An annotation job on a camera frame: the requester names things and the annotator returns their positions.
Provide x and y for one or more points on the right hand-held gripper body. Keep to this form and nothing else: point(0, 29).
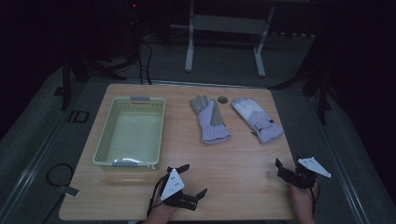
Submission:
point(313, 166)

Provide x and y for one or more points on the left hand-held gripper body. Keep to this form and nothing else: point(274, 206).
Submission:
point(172, 186)

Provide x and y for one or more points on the lavender glove with white fingers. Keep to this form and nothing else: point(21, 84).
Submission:
point(258, 119)

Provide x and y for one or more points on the lavender glove with grey palm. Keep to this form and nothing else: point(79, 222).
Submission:
point(211, 124)

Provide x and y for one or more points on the pale green plastic basket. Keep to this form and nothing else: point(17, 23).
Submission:
point(134, 137)

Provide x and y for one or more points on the person's left hand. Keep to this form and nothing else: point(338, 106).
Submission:
point(160, 214)

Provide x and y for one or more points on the person's right hand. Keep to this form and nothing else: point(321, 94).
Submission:
point(303, 202)

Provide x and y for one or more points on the grey round table grommet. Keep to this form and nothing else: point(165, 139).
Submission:
point(222, 100)

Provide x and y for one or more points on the black metal stand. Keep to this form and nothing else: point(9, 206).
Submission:
point(317, 81)

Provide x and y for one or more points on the grey tape strip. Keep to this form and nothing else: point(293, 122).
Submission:
point(69, 190)

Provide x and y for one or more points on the dark power strip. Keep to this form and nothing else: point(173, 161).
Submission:
point(292, 34)

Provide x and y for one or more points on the black tripod stand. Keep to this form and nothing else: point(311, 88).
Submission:
point(93, 67)

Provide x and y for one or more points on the black rectangular floor frame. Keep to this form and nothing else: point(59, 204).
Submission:
point(78, 116)

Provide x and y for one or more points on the white metal stand frame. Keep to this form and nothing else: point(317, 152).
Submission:
point(227, 24)

